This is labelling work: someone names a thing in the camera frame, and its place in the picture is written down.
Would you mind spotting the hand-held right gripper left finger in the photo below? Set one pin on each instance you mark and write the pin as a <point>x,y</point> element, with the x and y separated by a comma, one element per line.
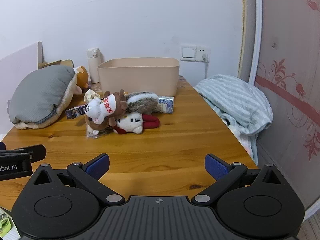
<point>98,166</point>

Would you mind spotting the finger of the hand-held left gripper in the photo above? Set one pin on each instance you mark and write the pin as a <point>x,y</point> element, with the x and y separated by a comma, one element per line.
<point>37,152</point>

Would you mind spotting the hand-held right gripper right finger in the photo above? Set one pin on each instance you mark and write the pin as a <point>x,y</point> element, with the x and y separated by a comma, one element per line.
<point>215,166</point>

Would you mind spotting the clear plastic packet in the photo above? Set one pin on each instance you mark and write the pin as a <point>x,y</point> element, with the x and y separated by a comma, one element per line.
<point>98,135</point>

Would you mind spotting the white cat plush red limbs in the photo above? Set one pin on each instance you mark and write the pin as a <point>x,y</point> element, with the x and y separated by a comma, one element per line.
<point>131,123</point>

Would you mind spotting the dark blue printed box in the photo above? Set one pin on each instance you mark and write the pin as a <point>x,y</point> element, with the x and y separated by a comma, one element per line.
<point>73,112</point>

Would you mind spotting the brown plush with white hat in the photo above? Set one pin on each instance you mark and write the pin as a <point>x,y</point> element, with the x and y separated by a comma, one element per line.
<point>105,110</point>

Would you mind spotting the small cream plush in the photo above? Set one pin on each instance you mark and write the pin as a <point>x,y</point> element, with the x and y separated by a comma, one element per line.
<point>90,95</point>

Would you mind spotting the grey brown furry plush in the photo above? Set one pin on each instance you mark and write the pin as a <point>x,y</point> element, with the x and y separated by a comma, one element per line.
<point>141,103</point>

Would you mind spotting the blue white tissue packet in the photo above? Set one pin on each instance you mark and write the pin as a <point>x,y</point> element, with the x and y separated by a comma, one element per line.
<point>166,105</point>

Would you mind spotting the beige plastic container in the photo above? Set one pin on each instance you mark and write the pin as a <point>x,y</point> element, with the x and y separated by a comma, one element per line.
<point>140,80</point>

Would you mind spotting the grey turtle plush pillow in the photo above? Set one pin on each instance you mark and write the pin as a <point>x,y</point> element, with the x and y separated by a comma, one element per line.
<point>40,95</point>

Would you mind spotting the green printed packet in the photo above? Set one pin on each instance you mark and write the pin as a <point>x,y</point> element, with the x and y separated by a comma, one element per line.
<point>6,223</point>

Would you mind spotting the striped light blue blanket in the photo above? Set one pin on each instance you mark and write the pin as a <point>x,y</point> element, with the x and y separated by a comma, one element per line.
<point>235,100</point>

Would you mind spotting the orange brown plush toy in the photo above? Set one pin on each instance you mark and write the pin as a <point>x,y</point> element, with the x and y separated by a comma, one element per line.
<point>82,76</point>

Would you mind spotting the cardboard pieces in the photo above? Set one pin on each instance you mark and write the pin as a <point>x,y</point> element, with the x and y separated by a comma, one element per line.
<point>53,63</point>

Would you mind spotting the white thermos bottle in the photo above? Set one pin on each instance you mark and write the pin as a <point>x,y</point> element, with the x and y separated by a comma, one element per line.
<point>94,65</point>

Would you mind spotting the floral wardrobe door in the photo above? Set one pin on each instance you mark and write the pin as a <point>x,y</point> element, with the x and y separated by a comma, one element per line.
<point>290,55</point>

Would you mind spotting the white wall socket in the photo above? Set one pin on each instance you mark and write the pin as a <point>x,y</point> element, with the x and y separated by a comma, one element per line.
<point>203,52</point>

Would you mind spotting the white wall switch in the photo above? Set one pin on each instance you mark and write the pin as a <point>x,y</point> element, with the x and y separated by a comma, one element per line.
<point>188,53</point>

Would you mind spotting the white door frame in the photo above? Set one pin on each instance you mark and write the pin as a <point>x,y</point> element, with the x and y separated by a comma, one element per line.
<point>257,30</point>

